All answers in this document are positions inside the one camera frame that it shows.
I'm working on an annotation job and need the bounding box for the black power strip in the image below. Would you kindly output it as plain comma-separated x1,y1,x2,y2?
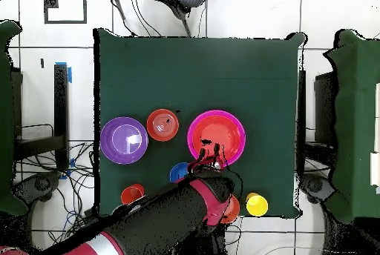
83,207,103,223

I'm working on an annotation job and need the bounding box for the blue cable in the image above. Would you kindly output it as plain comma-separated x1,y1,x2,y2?
65,209,79,226

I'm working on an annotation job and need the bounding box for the tangle of black cables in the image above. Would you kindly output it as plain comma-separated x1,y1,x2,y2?
17,140,102,247

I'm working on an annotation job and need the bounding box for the blue tape strip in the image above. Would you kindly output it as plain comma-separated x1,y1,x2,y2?
55,61,73,85

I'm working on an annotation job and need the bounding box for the purple plastic bowl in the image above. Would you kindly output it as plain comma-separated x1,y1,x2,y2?
99,116,149,165

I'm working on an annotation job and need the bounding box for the black metal frame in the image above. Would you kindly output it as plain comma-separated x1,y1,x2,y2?
13,63,71,170

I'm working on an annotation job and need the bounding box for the blue plastic bowl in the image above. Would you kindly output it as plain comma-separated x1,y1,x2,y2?
168,162,191,185

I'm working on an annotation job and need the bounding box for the black stand base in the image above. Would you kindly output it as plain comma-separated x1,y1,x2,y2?
13,170,62,204
298,173,337,205

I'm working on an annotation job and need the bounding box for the yellow plastic cup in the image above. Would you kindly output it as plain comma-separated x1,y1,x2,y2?
245,193,269,218

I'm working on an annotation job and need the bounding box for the dark green tablecloth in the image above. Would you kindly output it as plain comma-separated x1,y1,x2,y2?
322,28,380,225
0,19,28,216
93,27,308,219

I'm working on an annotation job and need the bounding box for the large orange plastic bowl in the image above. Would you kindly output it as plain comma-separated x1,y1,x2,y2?
191,114,243,163

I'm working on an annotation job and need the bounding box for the small orange plastic bowl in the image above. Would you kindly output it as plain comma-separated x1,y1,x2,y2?
220,194,241,225
145,108,180,142

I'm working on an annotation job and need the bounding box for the large pink plastic bowl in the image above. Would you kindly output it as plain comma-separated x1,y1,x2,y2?
186,109,247,168

